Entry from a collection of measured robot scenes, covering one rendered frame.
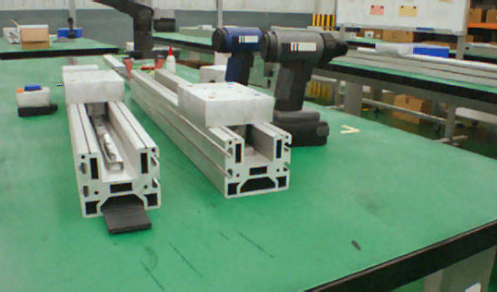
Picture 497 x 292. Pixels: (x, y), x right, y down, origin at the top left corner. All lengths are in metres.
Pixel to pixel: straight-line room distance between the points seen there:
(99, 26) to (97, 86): 11.73
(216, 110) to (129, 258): 0.27
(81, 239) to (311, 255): 0.26
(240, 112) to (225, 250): 0.25
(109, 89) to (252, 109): 0.31
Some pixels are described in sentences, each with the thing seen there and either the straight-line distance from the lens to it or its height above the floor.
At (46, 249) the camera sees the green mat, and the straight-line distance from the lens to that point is 0.53.
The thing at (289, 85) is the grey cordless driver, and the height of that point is 0.90.
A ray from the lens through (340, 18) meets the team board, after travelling 4.63.
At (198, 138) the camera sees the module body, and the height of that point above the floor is 0.83.
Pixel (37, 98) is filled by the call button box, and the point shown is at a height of 0.82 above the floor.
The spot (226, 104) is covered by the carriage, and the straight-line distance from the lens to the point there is 0.66.
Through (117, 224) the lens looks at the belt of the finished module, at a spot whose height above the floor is 0.79.
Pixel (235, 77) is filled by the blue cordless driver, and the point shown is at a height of 0.88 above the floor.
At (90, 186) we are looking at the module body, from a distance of 0.57.
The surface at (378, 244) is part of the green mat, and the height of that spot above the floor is 0.78.
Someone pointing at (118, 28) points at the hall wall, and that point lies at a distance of 12.70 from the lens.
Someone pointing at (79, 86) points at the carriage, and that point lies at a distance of 0.86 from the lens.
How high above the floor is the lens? 1.03
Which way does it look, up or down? 17 degrees down
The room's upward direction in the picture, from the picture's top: 1 degrees clockwise
